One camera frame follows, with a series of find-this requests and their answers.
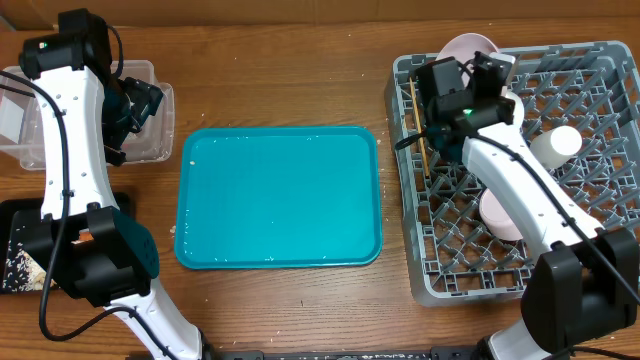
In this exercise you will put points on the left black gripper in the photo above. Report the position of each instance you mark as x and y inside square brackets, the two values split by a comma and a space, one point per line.
[146, 98]

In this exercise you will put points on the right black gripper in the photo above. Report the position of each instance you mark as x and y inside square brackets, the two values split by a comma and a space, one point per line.
[508, 106]

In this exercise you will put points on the wooden chopstick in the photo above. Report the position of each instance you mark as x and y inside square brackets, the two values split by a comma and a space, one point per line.
[419, 128]

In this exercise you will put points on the large white plate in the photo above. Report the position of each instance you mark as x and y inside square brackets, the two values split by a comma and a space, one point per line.
[464, 46]

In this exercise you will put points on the white bowl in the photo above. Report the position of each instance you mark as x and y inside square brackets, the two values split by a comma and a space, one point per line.
[518, 112]

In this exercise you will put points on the white cup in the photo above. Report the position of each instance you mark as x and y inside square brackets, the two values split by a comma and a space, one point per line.
[556, 147]

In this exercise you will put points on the small white plate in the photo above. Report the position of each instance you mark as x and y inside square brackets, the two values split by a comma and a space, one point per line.
[496, 218]

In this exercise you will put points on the rice and peanut scraps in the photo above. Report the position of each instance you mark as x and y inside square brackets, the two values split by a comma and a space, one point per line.
[21, 272]

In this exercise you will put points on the orange carrot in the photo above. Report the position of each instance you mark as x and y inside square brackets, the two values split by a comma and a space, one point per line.
[83, 237]

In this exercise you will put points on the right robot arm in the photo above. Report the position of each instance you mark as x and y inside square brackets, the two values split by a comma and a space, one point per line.
[585, 280]

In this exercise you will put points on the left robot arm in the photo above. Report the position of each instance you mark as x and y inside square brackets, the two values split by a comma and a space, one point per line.
[68, 72]

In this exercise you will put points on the grey dishwasher rack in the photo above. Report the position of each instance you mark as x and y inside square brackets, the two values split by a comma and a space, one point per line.
[593, 87]

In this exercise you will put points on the black waste tray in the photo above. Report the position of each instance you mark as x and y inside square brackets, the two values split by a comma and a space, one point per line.
[20, 240]

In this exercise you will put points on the clear plastic bin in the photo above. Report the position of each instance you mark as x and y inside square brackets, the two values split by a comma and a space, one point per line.
[22, 130]

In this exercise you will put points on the teal serving tray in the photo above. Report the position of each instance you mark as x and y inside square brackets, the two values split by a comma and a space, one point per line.
[279, 197]

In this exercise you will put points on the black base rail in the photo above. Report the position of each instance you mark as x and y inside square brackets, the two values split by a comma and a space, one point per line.
[435, 353]

